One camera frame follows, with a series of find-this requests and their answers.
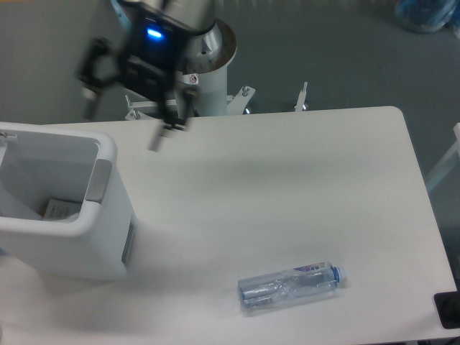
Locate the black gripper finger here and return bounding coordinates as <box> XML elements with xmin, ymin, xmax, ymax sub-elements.
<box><xmin>147</xmin><ymin>86</ymin><xmax>198</xmax><ymax>152</ymax></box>
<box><xmin>75</xmin><ymin>37</ymin><xmax>120</xmax><ymax>119</ymax></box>

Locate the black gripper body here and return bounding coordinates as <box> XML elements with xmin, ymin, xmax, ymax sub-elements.
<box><xmin>117</xmin><ymin>1</ymin><xmax>190</xmax><ymax>103</ymax></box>

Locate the crushed clear plastic bottle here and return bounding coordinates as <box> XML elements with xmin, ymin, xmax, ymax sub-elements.
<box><xmin>237</xmin><ymin>261</ymin><xmax>348</xmax><ymax>310</ymax></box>

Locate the white plastic bag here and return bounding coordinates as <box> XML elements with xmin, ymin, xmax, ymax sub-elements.
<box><xmin>63</xmin><ymin>213</ymin><xmax>80</xmax><ymax>223</ymax></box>

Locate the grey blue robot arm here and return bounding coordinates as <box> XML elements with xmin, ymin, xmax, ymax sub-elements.
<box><xmin>75</xmin><ymin>1</ymin><xmax>216</xmax><ymax>151</ymax></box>

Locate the white trash can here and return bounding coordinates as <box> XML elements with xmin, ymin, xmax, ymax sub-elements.
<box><xmin>1</xmin><ymin>122</ymin><xmax>134</xmax><ymax>280</ymax></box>

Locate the paper scrap inside can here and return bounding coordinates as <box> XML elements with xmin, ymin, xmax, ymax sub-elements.
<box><xmin>42</xmin><ymin>198</ymin><xmax>82</xmax><ymax>222</ymax></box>

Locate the blue bag on floor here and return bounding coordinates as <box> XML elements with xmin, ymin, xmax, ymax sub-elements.
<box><xmin>395</xmin><ymin>1</ymin><xmax>459</xmax><ymax>34</ymax></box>

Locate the black device at edge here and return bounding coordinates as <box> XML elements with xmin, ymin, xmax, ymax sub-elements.
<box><xmin>434</xmin><ymin>291</ymin><xmax>459</xmax><ymax>329</ymax></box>

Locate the white pedestal base frame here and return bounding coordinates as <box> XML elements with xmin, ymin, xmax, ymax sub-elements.
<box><xmin>124</xmin><ymin>81</ymin><xmax>308</xmax><ymax>121</ymax></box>

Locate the white frame at right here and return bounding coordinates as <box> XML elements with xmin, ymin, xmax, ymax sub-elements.
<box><xmin>425</xmin><ymin>123</ymin><xmax>459</xmax><ymax>193</ymax></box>

